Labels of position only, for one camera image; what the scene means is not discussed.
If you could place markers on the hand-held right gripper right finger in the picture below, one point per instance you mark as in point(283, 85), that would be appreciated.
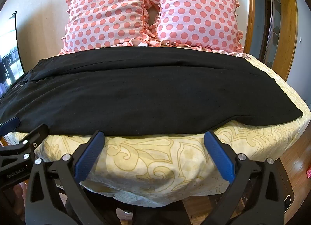
point(220, 158)

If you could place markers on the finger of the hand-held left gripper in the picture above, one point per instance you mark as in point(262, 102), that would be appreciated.
point(36, 135)
point(11, 124)

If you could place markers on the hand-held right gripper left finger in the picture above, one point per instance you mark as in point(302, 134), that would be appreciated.
point(88, 158)

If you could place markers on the black pants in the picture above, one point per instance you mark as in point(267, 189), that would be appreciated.
point(145, 93)

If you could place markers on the bed with yellow patterned sheet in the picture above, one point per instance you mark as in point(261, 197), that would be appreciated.
point(155, 164)

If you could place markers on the window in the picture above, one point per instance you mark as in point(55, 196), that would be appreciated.
point(9, 54)

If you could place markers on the pink box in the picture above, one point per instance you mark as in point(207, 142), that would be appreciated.
point(308, 173)

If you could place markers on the pink satin cloth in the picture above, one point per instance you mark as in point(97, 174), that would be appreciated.
point(233, 53)

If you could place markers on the pink polka dot pillow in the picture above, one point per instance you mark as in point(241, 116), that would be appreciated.
point(199, 13)
point(107, 13)

